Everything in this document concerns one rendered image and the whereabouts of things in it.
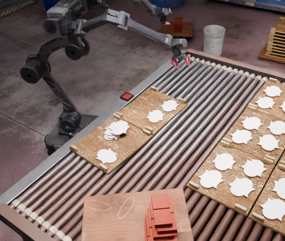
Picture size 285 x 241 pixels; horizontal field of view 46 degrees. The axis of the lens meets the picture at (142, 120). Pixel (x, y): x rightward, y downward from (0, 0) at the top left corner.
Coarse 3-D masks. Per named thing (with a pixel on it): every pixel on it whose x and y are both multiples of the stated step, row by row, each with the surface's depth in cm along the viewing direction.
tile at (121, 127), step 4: (116, 124) 223; (120, 124) 223; (124, 124) 223; (112, 128) 220; (116, 128) 220; (120, 128) 220; (124, 128) 220; (128, 128) 220; (112, 132) 218; (116, 132) 217; (120, 132) 217; (124, 132) 216
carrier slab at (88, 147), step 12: (108, 120) 233; (120, 120) 233; (96, 132) 224; (132, 132) 222; (84, 144) 216; (96, 144) 215; (108, 144) 215; (120, 144) 214; (132, 144) 214; (84, 156) 208; (96, 156) 207; (120, 156) 206; (108, 168) 199
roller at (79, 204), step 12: (216, 72) 282; (204, 84) 269; (192, 96) 257; (144, 144) 219; (132, 156) 211; (120, 168) 204; (108, 180) 197; (96, 192) 190; (72, 216) 179; (60, 228) 174
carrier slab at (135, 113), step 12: (144, 96) 254; (156, 96) 253; (168, 96) 252; (132, 108) 243; (144, 108) 242; (156, 108) 241; (180, 108) 240; (132, 120) 232; (144, 120) 231; (168, 120) 230; (156, 132) 223
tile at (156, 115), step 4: (148, 112) 237; (152, 112) 236; (156, 112) 236; (160, 112) 236; (148, 116) 233; (152, 116) 233; (156, 116) 233; (160, 116) 233; (152, 120) 230; (156, 120) 229; (160, 120) 230
